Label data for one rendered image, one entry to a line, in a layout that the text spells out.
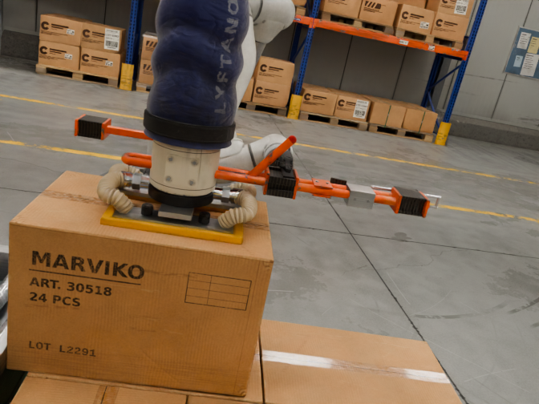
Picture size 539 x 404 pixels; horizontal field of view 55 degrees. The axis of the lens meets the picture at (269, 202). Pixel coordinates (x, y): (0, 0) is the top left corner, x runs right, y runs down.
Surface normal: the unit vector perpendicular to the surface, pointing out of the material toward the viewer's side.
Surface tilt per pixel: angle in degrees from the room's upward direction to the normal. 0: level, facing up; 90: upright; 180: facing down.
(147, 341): 90
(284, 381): 0
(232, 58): 69
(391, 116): 92
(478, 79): 90
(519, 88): 90
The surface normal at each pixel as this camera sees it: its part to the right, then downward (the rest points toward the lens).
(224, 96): 0.83, 0.04
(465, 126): 0.14, 0.36
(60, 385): 0.20, -0.92
